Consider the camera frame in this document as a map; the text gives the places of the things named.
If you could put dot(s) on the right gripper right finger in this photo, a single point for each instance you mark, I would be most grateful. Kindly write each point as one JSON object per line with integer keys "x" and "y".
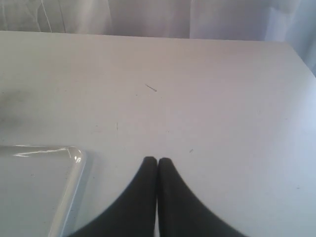
{"x": 181, "y": 213}

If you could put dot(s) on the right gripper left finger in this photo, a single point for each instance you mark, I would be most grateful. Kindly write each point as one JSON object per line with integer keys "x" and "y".
{"x": 133, "y": 213}

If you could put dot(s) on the clear plastic tray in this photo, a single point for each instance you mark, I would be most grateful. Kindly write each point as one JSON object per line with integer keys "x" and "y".
{"x": 38, "y": 187}

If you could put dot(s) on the white curtain backdrop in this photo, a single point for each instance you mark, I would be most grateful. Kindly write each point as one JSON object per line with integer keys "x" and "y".
{"x": 291, "y": 21}

